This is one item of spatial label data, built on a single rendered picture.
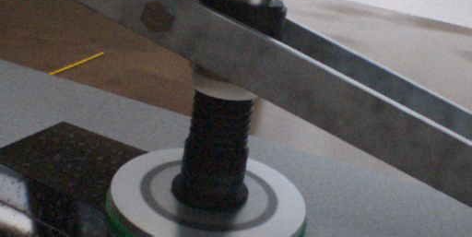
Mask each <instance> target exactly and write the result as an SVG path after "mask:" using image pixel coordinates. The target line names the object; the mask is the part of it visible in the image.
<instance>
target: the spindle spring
mask: <svg viewBox="0 0 472 237"><path fill-rule="evenodd" d="M194 99H195V102H194V103H193V111H192V113H191V115H192V118H191V126H190V133H189V136H188V137H189V140H190V142H191V144H193V145H195V146H196V147H197V148H201V149H202V150H205V151H212V152H218V153H228V152H233V151H238V150H243V151H246V149H247V147H246V144H247V143H248V136H249V128H250V126H251V123H250V122H251V121H252V119H253V117H252V113H253V105H254V103H255V101H254V99H252V100H248V101H230V100H224V99H221V98H214V97H211V96H208V95H206V94H203V93H202V92H199V91H198V90H197V89H195V97H194ZM211 101H213V102H216V103H221V104H229V105H218V104H215V103H212V102H211ZM231 104H240V105H231ZM206 109H209V110H211V111H215V112H220V113H214V112H211V111H209V110H206ZM206 117H207V118H210V119H214V120H217V121H213V120H210V119H207V118H206ZM221 121H233V122H221ZM203 124H204V125H203ZM205 125H206V126H209V127H212V128H209V127H205ZM215 128H224V129H230V130H221V129H215ZM233 128H236V129H233ZM202 133H204V134H206V135H204V134H202ZM207 135H208V136H207ZM215 136H225V137H215ZM227 136H232V137H227ZM200 140H201V141H200ZM202 141H203V142H202ZM204 142H206V143H208V144H206V143H204ZM211 144H217V145H229V146H216V145H211Z"/></svg>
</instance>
